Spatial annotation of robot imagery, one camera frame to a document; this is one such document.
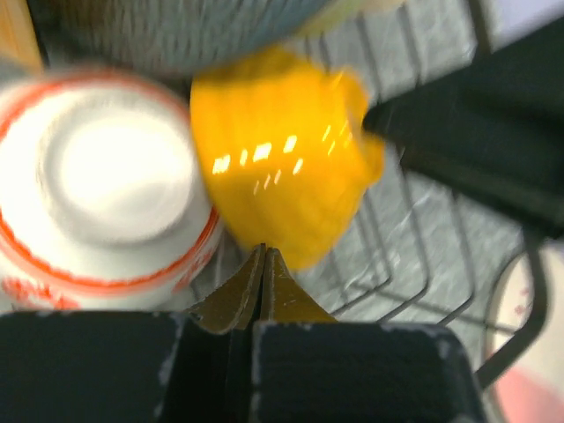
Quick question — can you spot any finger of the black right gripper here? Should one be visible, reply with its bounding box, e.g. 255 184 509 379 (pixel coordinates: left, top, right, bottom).
363 26 563 239

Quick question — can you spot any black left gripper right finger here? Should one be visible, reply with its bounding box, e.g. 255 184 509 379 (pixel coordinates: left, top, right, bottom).
250 249 487 422

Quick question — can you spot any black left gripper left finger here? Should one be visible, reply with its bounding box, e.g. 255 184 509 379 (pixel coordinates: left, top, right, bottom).
1 245 266 422

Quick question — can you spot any red white patterned dish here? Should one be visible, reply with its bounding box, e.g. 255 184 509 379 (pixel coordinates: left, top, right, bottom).
1 70 223 309

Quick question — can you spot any orange bowl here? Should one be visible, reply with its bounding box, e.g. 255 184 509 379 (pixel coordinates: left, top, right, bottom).
189 47 384 270

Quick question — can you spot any blue floral plate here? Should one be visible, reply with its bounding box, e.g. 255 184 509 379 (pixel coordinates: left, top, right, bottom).
29 0 330 77

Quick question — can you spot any orange polka dot plate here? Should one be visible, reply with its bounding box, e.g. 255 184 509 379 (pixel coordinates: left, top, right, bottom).
0 0 44 73

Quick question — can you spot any pink white round plate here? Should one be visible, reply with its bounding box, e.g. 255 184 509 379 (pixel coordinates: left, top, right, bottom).
484 249 563 422

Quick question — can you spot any black wire dish rack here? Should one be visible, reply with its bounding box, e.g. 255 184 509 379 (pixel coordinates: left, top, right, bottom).
189 0 552 389

